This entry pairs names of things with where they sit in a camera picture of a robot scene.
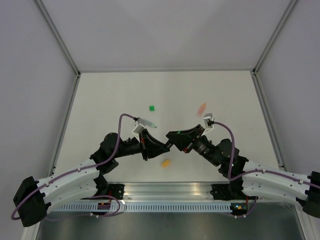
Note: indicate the aluminium mounting rail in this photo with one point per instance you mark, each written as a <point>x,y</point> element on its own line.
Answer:
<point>138,191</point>

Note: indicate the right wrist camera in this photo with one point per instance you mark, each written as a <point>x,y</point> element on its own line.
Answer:
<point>209,122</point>

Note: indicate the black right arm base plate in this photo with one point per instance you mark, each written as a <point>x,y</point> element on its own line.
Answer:
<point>228,192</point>

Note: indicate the aluminium frame post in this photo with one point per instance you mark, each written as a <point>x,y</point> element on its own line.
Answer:
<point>275,34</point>
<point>56,35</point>

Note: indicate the pale green highlighter pen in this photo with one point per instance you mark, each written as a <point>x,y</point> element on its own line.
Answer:
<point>148,123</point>

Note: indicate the right aluminium frame post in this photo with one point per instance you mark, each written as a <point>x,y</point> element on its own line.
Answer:
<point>275,34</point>

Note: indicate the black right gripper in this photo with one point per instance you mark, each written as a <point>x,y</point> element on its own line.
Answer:
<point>183,139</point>

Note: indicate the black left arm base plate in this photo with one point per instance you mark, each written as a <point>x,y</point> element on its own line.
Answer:
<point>116,190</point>

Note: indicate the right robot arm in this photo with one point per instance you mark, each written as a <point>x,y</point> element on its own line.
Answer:
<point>248,178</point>

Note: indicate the white slotted cable duct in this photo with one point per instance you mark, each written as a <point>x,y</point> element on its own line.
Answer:
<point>146,207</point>

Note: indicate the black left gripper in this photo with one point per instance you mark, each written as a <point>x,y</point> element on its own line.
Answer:
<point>150,147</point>

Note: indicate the orange pen cap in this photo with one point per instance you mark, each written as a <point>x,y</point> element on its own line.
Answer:
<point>166,163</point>

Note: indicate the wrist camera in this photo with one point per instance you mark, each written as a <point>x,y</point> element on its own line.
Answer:
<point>138,126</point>
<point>209,122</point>

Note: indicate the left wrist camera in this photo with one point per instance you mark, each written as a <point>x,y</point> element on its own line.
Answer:
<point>138,126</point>

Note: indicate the left aluminium frame post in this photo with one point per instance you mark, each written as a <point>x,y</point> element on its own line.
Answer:
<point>56,35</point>

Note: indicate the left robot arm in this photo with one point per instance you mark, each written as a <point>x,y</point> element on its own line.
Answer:
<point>35,199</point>

